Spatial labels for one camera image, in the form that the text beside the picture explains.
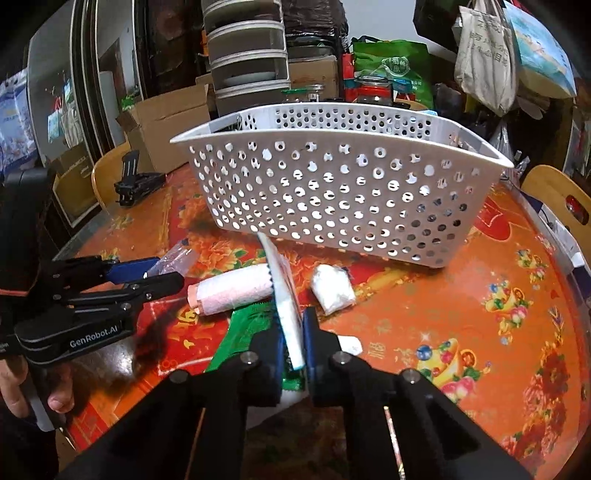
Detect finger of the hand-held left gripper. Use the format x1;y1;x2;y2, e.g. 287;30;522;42
50;257;160;288
59;271;185;320

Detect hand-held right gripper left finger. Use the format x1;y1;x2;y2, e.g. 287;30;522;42
60;322;286;480

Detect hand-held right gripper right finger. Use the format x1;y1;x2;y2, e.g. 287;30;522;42
301;306;533;480

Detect white perforated plastic basket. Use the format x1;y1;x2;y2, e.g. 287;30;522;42
169;102;515;269

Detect person's left hand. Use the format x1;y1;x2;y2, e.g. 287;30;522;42
0;357;75;419

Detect clear plastic bag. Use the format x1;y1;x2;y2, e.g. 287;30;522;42
148;239;198;280

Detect green plastic packet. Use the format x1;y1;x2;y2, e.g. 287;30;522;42
205;302;306;394

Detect white plastic-wrapped lump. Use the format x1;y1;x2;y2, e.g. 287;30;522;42
311;264;356;317

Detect pink rolled towel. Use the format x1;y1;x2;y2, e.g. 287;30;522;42
187;264;274;317

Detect flat cardboard box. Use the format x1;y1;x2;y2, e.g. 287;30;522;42
52;141;101;228

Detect black folding stand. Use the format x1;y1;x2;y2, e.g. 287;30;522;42
113;150;167;209

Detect wooden chair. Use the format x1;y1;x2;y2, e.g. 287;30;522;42
521;165;591;243
91;140;134;214

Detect open cardboard box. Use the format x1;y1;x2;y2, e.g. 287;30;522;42
115;83;214;175

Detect silver refrigerator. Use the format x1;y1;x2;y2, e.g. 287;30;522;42
25;0;141;160

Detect red floral tablecloth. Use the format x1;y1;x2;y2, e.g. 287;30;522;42
60;159;585;480

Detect clear glass jar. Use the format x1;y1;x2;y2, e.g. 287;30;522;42
281;84;325;105

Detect grey stacked drawer unit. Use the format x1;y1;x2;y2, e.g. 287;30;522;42
202;0;291;117

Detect brown cardboard box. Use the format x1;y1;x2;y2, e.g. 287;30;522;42
288;54;341;101

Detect glass jar dark contents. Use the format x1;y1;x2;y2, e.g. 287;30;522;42
355;75;394;106

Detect green shopping bag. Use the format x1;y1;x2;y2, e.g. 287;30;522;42
350;38;435;110

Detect beige canvas tote bag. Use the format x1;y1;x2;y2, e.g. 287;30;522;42
453;0;519;117

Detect blue printed bag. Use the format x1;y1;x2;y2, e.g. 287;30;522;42
502;0;579;100

